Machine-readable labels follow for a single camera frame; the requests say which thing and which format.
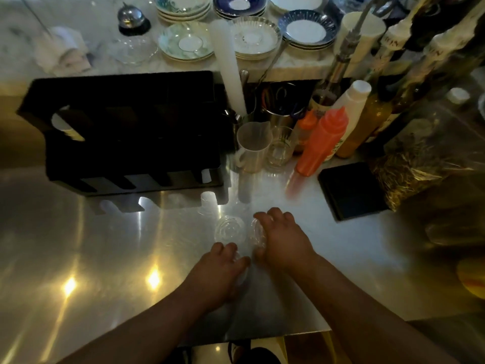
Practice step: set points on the white plate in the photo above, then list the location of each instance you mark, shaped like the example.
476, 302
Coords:
297, 1

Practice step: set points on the white squeeze bottle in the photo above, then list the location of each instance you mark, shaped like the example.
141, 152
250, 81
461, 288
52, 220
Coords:
354, 102

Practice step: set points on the white gilt saucer stack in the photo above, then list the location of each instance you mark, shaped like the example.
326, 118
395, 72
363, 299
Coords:
255, 37

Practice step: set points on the person's right thumb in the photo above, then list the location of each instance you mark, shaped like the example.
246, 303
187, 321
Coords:
259, 253

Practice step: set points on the crumpled white cloth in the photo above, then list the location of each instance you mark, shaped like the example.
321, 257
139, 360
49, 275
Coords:
62, 51

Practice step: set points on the long metal spoon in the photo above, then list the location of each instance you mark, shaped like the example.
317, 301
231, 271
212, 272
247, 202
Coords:
276, 62

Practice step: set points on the clear plastic measuring jug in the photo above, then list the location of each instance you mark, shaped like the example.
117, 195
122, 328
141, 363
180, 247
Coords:
253, 147

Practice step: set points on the silver service bell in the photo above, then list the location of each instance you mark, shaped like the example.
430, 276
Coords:
132, 19

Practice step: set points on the dark blue saucer stack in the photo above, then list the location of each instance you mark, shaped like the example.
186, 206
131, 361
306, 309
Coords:
239, 5

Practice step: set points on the small orange squeeze bottle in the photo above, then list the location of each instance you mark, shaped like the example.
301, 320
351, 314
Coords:
306, 128

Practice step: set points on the glass bottle with metal pourer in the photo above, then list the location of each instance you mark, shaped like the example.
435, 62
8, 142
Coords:
339, 68

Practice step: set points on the metal utensil cup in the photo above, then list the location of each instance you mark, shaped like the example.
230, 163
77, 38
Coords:
282, 109

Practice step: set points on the person's right forearm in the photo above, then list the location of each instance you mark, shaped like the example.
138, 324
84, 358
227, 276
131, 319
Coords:
360, 318

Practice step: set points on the person's right hand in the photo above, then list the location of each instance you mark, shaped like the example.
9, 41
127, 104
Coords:
286, 244

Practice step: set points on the yellow round object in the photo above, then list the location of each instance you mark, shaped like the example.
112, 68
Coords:
473, 278

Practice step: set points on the green rimmed saucer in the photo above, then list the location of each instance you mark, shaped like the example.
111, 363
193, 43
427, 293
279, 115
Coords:
185, 43

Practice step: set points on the clear drinking glass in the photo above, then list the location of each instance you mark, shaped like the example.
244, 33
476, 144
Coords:
281, 149

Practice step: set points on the large orange squeeze bottle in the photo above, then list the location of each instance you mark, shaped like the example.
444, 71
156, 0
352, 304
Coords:
322, 144

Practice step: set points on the white paper cup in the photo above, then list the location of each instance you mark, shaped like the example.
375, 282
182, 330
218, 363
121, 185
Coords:
373, 30

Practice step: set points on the person's right middle finger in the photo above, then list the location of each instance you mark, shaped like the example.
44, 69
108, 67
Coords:
276, 213

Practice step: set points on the clear plastic cup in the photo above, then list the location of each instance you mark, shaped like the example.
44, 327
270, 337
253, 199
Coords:
228, 231

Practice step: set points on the blue striped saucer stack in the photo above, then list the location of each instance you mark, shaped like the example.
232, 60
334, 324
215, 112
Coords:
307, 31

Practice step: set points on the person's left forearm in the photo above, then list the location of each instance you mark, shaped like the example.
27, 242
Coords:
144, 331

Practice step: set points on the stack of floral saucers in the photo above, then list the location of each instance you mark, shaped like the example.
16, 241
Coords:
183, 5

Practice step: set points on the person's left hand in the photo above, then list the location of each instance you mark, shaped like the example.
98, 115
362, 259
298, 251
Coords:
212, 278

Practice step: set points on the amber syrup bottle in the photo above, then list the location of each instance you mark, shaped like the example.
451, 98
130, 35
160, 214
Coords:
373, 109

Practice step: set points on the metal jigger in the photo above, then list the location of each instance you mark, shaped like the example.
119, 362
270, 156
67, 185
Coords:
232, 121

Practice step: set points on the person's left middle finger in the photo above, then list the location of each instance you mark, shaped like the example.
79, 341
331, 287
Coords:
217, 249

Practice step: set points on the white sleeve of cups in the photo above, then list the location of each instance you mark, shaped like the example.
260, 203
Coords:
229, 68

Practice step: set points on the person's left thumb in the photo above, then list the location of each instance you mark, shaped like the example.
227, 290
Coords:
242, 263

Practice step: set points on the plastic bag of dried herbs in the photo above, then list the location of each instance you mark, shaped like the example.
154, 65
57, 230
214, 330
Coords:
424, 159

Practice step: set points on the clear plastic lid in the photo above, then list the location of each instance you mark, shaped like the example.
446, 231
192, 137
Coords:
257, 235

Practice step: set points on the black cup dispenser box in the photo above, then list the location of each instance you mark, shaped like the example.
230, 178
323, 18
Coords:
132, 128

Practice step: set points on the black flat scale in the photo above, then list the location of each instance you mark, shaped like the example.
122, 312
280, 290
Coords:
350, 191

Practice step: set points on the white capped jar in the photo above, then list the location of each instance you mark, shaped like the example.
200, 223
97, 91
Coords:
457, 96

